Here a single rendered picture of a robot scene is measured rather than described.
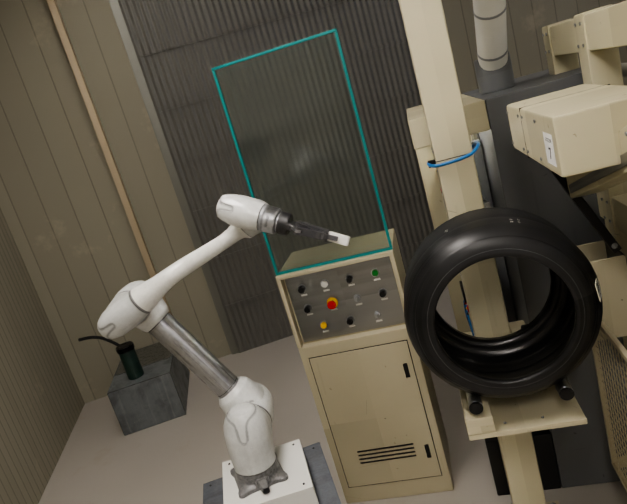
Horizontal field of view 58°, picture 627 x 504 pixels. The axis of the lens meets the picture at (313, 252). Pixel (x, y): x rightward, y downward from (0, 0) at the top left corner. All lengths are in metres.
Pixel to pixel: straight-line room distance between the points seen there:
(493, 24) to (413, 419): 1.77
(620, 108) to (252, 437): 1.47
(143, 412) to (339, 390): 2.19
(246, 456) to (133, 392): 2.58
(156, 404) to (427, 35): 3.44
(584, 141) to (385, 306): 1.41
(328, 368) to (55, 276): 3.16
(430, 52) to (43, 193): 3.85
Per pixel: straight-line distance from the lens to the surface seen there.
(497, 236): 1.73
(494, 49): 2.51
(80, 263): 5.23
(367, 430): 2.88
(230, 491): 2.17
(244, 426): 2.03
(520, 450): 2.52
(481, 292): 2.17
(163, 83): 4.97
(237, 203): 1.82
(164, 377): 4.48
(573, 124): 1.45
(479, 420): 1.98
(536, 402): 2.12
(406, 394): 2.76
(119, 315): 1.98
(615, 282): 2.19
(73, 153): 5.12
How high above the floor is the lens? 1.96
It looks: 14 degrees down
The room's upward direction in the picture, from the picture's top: 16 degrees counter-clockwise
